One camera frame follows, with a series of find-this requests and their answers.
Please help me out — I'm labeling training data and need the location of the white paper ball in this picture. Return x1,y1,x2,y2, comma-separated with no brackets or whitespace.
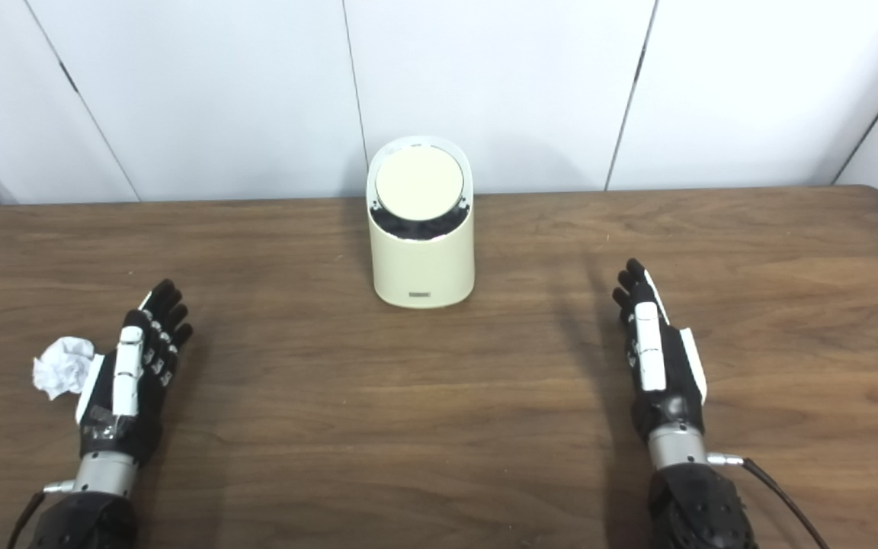
33,337,97,400

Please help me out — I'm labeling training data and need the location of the round cream bin lid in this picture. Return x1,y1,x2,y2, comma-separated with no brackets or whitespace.
375,146,465,223

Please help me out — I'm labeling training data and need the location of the cream-colored desktop trash bin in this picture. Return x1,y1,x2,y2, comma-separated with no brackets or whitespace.
366,136,476,310

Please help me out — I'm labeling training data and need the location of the black bin liner bag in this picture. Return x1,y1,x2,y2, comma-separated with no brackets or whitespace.
370,202,472,241

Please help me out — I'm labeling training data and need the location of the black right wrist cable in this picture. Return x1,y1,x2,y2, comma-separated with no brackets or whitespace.
707,453,828,549

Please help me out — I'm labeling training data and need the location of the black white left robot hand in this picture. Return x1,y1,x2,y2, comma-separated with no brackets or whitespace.
75,279,194,466

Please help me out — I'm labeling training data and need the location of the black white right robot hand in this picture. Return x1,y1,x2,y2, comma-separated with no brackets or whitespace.
611,258,708,443

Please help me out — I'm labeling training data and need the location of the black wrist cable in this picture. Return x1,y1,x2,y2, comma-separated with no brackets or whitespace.
707,453,828,549
6,480,74,549

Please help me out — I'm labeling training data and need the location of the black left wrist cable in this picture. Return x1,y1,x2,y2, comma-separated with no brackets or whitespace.
6,480,74,549

